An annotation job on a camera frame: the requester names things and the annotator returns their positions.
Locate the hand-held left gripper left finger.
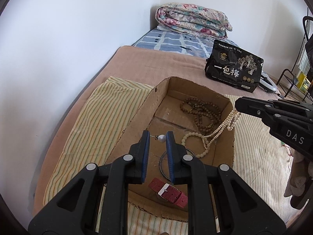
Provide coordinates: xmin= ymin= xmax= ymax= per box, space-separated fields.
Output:
xmin=28 ymin=130 xmax=150 ymax=235

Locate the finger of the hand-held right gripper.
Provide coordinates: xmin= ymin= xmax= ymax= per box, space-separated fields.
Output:
xmin=235 ymin=102 xmax=313 ymax=128
xmin=238 ymin=97 xmax=313 ymax=118

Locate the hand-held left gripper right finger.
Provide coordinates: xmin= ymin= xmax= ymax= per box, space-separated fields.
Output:
xmin=165 ymin=131 xmax=287 ymax=235

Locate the grey metal bangle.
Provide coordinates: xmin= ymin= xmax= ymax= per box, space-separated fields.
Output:
xmin=158 ymin=149 xmax=197 ymax=180

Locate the white pearl earring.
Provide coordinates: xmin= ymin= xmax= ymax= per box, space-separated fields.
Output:
xmin=150 ymin=134 xmax=167 ymax=143

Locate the white pearl necklace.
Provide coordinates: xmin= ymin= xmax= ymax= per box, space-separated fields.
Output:
xmin=202 ymin=109 xmax=242 ymax=139

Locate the white bead bracelet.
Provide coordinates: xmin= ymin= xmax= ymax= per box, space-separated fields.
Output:
xmin=181 ymin=132 xmax=211 ymax=157

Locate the red watch strap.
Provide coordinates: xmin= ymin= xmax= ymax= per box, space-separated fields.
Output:
xmin=148 ymin=178 xmax=189 ymax=204

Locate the brown wooden bead necklace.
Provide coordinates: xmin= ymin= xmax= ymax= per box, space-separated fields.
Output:
xmin=180 ymin=97 xmax=223 ymax=135

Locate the brown cardboard box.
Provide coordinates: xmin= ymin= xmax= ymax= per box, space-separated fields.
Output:
xmin=105 ymin=76 xmax=236 ymax=223

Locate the person's right forearm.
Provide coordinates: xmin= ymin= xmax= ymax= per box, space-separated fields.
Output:
xmin=285 ymin=149 xmax=310 ymax=197

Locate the yellow box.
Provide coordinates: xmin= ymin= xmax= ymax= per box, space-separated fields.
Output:
xmin=299 ymin=71 xmax=311 ymax=92

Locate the white device behind bag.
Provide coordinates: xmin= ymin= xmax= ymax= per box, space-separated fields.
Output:
xmin=258 ymin=71 xmax=279 ymax=95

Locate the black snack bag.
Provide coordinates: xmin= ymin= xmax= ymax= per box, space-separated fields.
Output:
xmin=204 ymin=39 xmax=264 ymax=93

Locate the green striped hanging cloth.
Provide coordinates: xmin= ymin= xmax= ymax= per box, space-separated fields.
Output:
xmin=297 ymin=20 xmax=313 ymax=75

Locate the yellow striped towel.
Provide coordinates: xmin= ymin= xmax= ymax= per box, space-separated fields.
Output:
xmin=43 ymin=76 xmax=313 ymax=235

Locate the black metal clothes rack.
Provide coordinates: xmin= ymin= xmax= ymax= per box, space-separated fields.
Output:
xmin=279 ymin=15 xmax=313 ymax=98

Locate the tan blanket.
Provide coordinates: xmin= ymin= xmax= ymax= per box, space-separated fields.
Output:
xmin=32 ymin=45 xmax=284 ymax=217

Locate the blue patterned bedsheet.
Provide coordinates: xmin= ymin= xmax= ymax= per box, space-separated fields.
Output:
xmin=132 ymin=27 xmax=216 ymax=60

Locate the folded floral quilt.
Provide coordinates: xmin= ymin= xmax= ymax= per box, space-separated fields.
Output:
xmin=156 ymin=2 xmax=233 ymax=40

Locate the green pendant on red cord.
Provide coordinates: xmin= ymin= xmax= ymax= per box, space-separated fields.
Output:
xmin=282 ymin=141 xmax=292 ymax=156

